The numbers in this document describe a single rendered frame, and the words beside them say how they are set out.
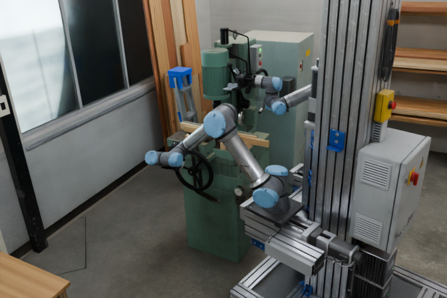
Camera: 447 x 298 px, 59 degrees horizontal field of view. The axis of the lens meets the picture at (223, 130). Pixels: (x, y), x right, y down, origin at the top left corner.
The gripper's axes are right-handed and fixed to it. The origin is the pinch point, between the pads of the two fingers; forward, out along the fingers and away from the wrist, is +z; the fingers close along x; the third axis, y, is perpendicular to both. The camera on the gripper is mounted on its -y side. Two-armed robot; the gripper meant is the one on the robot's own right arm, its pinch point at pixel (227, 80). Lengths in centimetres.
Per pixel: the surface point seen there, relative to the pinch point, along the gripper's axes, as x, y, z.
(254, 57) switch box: -31.8, -13.6, -3.0
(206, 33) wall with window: -174, -141, 148
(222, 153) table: 34.5, -32.5, 0.3
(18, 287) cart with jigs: 150, 5, 57
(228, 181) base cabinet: 46, -49, -3
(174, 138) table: 31, -32, 40
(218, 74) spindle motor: -2.3, 2.2, 6.7
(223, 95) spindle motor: 4.6, -10.4, 4.8
